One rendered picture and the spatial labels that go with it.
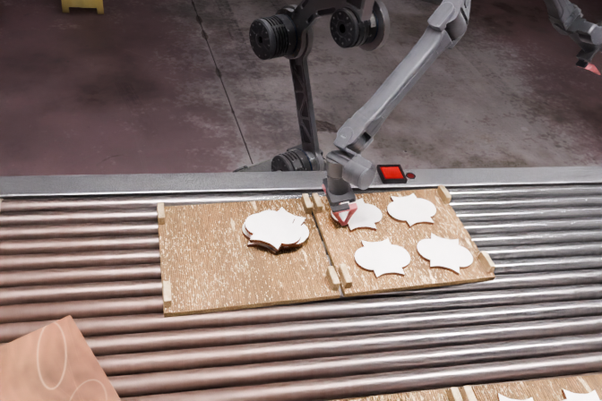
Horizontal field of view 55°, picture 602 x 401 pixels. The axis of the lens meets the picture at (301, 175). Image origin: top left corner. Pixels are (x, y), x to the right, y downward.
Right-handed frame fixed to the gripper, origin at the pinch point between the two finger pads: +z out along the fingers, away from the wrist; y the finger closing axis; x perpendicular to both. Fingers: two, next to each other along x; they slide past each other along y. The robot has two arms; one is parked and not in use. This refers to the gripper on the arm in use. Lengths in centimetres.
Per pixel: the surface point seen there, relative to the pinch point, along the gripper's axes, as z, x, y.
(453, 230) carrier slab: 8.2, -30.1, -7.6
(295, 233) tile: -5.4, 14.1, -9.1
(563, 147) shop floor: 130, -188, 152
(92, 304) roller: -9, 63, -21
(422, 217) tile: 5.4, -22.8, -2.7
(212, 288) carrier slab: -5.0, 36.3, -20.7
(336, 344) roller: 2.5, 11.6, -38.0
